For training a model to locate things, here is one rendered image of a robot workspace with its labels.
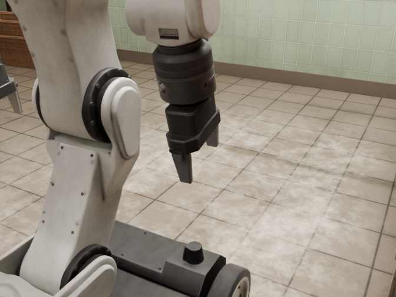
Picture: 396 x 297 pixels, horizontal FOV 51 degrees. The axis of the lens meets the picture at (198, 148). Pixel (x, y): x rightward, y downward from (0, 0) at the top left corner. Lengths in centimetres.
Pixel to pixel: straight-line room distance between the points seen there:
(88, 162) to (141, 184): 94
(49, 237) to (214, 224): 76
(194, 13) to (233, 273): 64
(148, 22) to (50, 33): 21
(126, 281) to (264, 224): 64
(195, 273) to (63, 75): 52
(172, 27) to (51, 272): 51
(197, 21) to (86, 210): 44
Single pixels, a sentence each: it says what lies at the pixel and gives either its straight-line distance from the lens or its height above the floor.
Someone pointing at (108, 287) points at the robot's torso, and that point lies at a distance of 89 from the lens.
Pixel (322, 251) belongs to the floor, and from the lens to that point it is 143.
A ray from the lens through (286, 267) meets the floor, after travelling 135.
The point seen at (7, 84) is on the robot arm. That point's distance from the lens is 96.
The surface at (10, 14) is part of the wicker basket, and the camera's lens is 370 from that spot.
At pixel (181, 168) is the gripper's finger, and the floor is 56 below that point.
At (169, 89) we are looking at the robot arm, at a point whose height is 69.
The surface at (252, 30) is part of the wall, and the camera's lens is 319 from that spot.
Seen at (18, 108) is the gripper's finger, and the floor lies 56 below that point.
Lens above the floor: 87
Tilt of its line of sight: 25 degrees down
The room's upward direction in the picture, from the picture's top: straight up
